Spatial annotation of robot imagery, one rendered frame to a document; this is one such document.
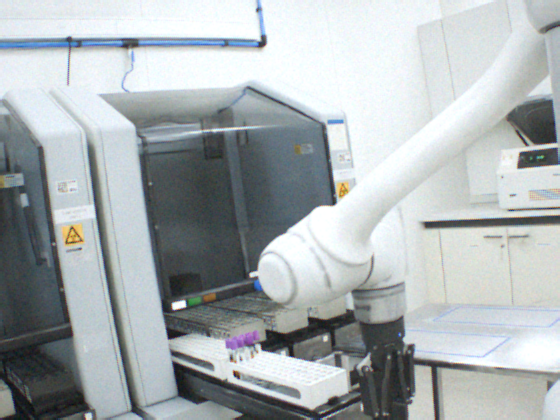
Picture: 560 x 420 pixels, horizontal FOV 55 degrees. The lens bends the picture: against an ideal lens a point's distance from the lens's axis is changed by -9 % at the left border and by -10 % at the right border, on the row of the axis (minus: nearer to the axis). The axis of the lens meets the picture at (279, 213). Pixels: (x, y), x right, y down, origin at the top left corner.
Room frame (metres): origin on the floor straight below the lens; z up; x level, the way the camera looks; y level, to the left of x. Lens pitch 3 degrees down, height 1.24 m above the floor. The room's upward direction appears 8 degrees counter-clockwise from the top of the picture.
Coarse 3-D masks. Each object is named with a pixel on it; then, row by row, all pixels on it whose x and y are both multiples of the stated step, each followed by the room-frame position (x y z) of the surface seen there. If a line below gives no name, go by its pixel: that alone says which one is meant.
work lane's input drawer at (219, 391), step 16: (176, 368) 1.46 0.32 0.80; (176, 384) 1.45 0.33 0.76; (192, 384) 1.38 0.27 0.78; (208, 384) 1.31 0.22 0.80; (224, 384) 1.27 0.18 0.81; (224, 400) 1.26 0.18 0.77; (240, 400) 1.21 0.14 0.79; (256, 400) 1.16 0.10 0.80; (272, 400) 1.13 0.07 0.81; (336, 400) 1.07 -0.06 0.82; (352, 400) 1.06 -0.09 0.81; (256, 416) 1.16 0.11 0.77; (272, 416) 1.12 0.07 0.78; (288, 416) 1.07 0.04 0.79; (304, 416) 1.04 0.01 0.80; (320, 416) 1.01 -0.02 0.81; (336, 416) 1.03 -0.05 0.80; (352, 416) 1.05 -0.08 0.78; (368, 416) 1.08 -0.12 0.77
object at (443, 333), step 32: (416, 320) 1.55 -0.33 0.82; (448, 320) 1.49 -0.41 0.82; (480, 320) 1.43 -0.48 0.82; (512, 320) 1.37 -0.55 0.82; (544, 320) 1.32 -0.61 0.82; (352, 352) 1.38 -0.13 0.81; (416, 352) 1.27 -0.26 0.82; (448, 352) 1.23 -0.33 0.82; (480, 352) 1.18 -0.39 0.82; (512, 352) 1.14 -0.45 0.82; (544, 352) 1.10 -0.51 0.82
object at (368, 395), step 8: (368, 368) 0.90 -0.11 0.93; (360, 376) 0.91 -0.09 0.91; (368, 376) 0.90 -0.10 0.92; (360, 384) 0.92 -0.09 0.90; (368, 384) 0.90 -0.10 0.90; (360, 392) 0.92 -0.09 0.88; (368, 392) 0.90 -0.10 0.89; (368, 400) 0.91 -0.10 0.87; (368, 408) 0.91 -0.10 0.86; (376, 408) 0.91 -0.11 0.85; (376, 416) 0.90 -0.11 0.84
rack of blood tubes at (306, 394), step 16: (240, 368) 1.22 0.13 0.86; (256, 368) 1.20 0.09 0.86; (272, 368) 1.18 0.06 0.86; (288, 368) 1.17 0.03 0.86; (304, 368) 1.16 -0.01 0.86; (320, 368) 1.14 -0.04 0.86; (336, 368) 1.12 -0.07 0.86; (240, 384) 1.23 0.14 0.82; (256, 384) 1.20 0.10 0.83; (272, 384) 1.22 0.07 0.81; (288, 384) 1.09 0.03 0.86; (304, 384) 1.05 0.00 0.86; (320, 384) 1.06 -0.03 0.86; (336, 384) 1.08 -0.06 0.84; (288, 400) 1.10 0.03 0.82; (304, 400) 1.06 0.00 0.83; (320, 400) 1.05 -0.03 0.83
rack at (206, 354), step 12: (180, 336) 1.56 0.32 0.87; (192, 336) 1.55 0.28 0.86; (204, 336) 1.53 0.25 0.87; (180, 348) 1.44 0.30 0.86; (192, 348) 1.42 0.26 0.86; (204, 348) 1.41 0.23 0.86; (216, 348) 1.40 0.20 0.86; (180, 360) 1.45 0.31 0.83; (192, 360) 1.44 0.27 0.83; (204, 360) 1.35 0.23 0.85; (216, 360) 1.30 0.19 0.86; (216, 372) 1.31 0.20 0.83
